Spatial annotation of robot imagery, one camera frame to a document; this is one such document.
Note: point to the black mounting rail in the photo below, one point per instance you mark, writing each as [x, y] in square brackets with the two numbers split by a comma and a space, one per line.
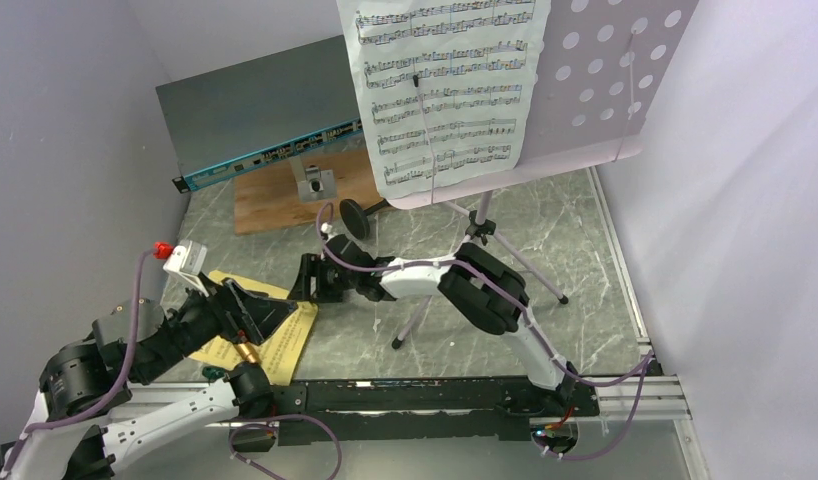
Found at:
[503, 407]

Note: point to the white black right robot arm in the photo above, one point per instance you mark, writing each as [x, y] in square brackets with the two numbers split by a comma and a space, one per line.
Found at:
[486, 292]

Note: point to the white sheet music page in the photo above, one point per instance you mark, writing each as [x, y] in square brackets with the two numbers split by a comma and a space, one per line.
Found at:
[444, 88]

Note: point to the gold microphone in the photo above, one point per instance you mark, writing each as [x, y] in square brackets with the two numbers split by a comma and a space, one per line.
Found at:
[248, 352]

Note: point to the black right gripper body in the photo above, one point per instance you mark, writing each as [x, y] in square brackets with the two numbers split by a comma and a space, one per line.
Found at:
[330, 285]

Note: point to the yellow paper sheet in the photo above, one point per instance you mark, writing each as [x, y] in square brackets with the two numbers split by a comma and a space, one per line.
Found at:
[281, 353]

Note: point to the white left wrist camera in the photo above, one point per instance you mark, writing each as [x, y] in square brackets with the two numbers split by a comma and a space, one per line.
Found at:
[184, 262]

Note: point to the lilac music stand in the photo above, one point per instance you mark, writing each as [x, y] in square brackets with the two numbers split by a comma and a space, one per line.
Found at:
[602, 66]

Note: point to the grey teal network switch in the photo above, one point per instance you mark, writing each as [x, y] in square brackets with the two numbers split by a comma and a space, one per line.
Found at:
[239, 118]

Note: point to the wooden base board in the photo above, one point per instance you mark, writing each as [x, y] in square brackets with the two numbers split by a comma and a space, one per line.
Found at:
[290, 193]

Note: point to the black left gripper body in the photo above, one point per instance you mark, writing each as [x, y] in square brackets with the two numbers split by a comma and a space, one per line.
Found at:
[194, 325]

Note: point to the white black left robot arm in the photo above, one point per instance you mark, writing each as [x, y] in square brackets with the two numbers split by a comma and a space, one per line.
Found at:
[71, 434]

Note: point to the silver metal bracket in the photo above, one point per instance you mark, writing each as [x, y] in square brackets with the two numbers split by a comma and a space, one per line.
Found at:
[313, 183]

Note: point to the black microphone stand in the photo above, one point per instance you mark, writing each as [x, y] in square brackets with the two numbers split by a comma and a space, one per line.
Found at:
[356, 218]

